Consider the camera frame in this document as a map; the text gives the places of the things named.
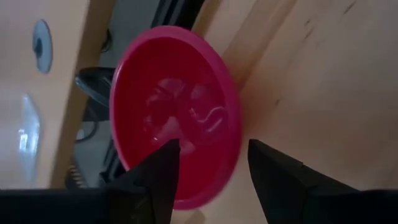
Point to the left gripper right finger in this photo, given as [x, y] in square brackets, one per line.
[280, 186]

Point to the grey round cover cap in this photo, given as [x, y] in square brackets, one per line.
[42, 46]

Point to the pink plastic bowl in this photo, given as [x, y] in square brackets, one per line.
[174, 77]

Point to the black metal frame post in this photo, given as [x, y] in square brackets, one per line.
[180, 12]

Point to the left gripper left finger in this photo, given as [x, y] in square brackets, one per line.
[155, 186]

